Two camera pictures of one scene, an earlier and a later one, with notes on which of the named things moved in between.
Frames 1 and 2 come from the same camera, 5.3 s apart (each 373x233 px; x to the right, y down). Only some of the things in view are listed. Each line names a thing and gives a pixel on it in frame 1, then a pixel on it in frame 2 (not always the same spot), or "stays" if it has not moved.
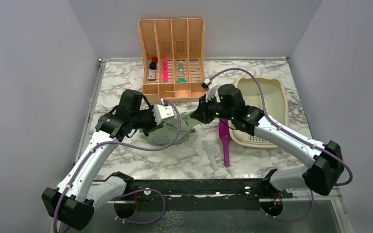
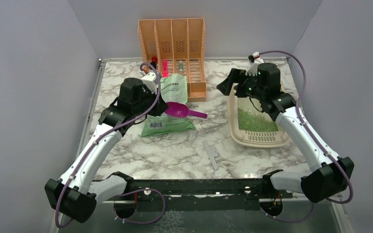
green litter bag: (166, 134) -> (174, 89)
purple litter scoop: (225, 131) -> (179, 110)
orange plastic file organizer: (172, 56) stays
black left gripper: (154, 124) -> (161, 107)
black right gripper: (203, 114) -> (236, 76)
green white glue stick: (180, 65) stays
